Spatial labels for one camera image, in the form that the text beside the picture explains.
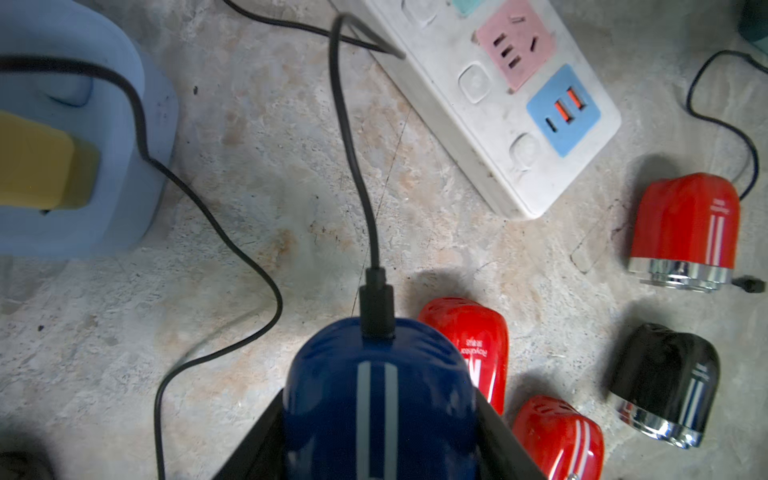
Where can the black shaver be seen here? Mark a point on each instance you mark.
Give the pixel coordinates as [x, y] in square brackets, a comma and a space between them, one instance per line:
[664, 384]

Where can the white power strip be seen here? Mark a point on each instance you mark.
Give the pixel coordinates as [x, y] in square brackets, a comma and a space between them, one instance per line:
[504, 87]

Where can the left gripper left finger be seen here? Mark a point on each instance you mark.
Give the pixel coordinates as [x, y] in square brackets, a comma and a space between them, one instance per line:
[261, 454]

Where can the red shaver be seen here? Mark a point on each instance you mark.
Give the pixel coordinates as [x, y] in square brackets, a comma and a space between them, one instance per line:
[686, 233]
[481, 336]
[563, 443]

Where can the yellow charger adapter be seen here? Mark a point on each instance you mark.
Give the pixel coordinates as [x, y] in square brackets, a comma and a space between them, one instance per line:
[44, 168]

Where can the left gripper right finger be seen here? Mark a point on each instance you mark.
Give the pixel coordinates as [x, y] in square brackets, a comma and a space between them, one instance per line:
[500, 454]

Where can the light blue socket cube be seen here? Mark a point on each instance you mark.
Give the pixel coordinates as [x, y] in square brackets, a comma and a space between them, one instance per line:
[127, 189]

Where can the blue shaver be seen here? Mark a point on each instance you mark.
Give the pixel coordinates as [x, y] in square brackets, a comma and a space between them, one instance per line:
[355, 408]

